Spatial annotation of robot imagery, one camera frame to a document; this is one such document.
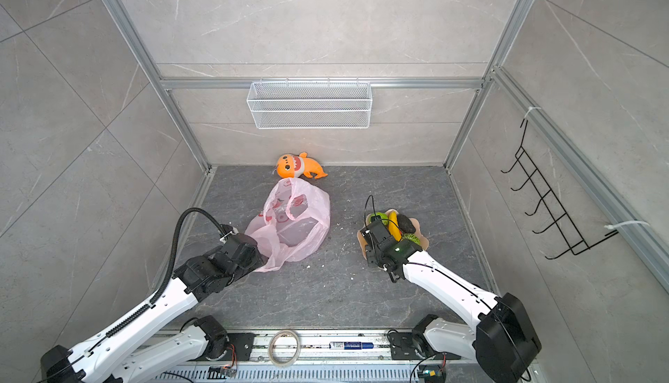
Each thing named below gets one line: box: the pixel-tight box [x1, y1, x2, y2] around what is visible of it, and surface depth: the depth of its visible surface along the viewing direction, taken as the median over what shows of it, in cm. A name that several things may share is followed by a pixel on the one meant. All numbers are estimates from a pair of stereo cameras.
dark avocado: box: [397, 214, 416, 234], surface depth 94 cm
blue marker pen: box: [329, 341, 375, 350], surface depth 74 cm
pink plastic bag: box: [244, 177, 332, 273], surface depth 86 cm
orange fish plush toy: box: [276, 152, 328, 180], surface depth 113 cm
